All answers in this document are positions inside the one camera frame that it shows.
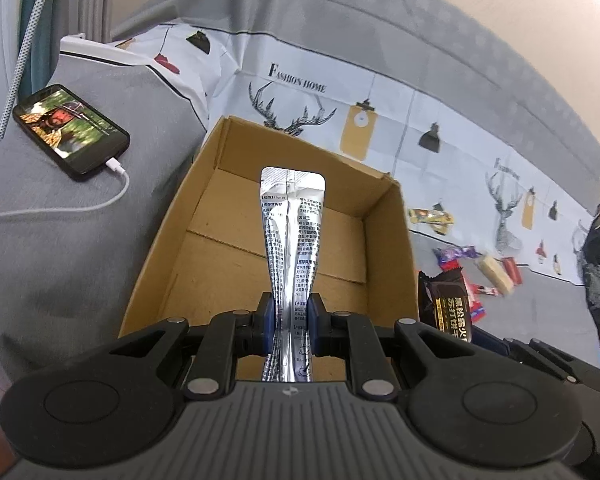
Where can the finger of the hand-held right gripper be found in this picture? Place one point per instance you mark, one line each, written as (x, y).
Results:
(560, 365)

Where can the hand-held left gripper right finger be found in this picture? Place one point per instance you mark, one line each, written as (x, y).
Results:
(313, 323)

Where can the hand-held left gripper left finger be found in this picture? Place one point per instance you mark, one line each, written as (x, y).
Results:
(267, 321)

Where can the brown cardboard box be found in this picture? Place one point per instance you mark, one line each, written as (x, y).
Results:
(230, 260)

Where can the silver foil sachet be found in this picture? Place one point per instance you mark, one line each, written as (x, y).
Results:
(292, 240)

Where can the red white snack bar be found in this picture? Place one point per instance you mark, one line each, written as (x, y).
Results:
(482, 290)

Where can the black snack packet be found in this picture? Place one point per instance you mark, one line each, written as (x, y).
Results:
(445, 305)

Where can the small red snack packet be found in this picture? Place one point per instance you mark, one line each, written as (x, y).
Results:
(511, 270)

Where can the beige wafer packet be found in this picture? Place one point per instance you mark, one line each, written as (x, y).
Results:
(495, 274)

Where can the dark clothing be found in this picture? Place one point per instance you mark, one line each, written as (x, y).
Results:
(597, 235)

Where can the purple snack packet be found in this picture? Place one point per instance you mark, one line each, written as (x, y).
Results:
(452, 256)

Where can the yellow snack packet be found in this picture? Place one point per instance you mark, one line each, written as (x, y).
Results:
(430, 217)

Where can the grey pillow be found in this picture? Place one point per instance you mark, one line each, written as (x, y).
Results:
(55, 260)

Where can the white deer printed cloth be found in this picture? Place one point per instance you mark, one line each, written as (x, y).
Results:
(305, 80)

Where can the black smartphone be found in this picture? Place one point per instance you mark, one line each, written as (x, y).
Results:
(65, 125)

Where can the grey checkered bedspread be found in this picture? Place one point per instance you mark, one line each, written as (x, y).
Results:
(430, 25)

